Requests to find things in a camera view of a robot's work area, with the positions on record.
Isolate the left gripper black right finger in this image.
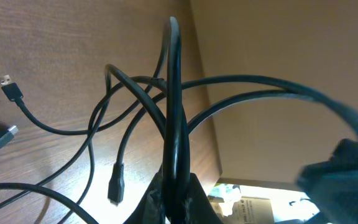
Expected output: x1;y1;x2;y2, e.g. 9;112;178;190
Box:
186;173;222;224

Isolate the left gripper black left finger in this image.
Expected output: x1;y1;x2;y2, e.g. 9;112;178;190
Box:
124;170;165;224

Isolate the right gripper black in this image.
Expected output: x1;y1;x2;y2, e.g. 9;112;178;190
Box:
296;139;358;223

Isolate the black usb cable bundle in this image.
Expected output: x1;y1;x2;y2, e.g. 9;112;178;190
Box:
0;16;192;224

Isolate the black usb cable separated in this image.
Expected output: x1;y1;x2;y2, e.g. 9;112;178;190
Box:
182;75;358;136

